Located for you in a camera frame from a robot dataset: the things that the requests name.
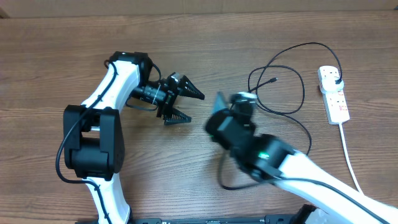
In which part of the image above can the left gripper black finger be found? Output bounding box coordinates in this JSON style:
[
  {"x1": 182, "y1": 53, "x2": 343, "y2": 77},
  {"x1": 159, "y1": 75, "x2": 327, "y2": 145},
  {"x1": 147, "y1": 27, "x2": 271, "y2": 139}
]
[
  {"x1": 163, "y1": 107, "x2": 192, "y2": 126},
  {"x1": 178, "y1": 75, "x2": 205, "y2": 100}
]

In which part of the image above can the blue smartphone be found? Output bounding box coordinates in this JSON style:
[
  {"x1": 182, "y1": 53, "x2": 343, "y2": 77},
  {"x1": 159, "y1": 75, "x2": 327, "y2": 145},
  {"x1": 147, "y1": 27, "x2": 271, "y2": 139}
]
[{"x1": 211, "y1": 91, "x2": 229, "y2": 116}]

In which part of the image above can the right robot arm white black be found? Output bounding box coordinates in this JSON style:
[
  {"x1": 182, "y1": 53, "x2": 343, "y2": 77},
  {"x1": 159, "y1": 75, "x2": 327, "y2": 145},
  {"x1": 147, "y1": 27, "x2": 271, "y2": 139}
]
[{"x1": 205, "y1": 92, "x2": 397, "y2": 223}]

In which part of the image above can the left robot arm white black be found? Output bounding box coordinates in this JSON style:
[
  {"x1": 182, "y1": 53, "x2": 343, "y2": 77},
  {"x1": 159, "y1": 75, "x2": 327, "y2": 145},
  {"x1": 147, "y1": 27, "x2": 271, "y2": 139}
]
[{"x1": 55, "y1": 51, "x2": 205, "y2": 223}]

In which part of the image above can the white charger plug adapter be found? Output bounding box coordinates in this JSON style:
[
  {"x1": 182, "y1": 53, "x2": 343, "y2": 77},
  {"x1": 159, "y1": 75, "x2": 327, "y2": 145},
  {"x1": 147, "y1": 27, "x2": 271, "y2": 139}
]
[{"x1": 320, "y1": 78, "x2": 345, "y2": 94}]

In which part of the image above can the white power strip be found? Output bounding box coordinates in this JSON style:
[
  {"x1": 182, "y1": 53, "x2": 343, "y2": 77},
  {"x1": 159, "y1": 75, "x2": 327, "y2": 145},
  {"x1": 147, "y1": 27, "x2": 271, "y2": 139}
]
[{"x1": 317, "y1": 65, "x2": 350, "y2": 124}]

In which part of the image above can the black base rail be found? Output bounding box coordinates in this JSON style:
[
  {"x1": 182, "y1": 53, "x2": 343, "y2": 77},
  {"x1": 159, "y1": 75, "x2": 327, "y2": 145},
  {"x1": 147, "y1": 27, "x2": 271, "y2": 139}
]
[{"x1": 74, "y1": 213, "x2": 312, "y2": 224}]

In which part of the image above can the white power strip cord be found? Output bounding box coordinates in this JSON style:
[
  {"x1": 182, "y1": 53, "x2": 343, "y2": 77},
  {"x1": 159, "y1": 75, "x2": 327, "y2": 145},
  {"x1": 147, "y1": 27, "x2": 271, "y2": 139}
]
[{"x1": 338, "y1": 123, "x2": 364, "y2": 195}]

